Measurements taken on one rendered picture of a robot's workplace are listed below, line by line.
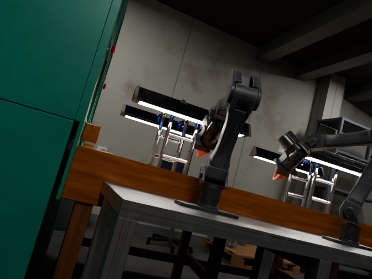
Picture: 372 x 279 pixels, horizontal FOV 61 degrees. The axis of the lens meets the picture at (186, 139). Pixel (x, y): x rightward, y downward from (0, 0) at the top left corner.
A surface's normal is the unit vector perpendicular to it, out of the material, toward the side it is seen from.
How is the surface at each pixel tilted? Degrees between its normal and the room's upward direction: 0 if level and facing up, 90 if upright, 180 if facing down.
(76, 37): 90
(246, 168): 90
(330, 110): 90
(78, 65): 90
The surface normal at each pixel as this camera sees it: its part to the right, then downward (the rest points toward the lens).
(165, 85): 0.35, -0.03
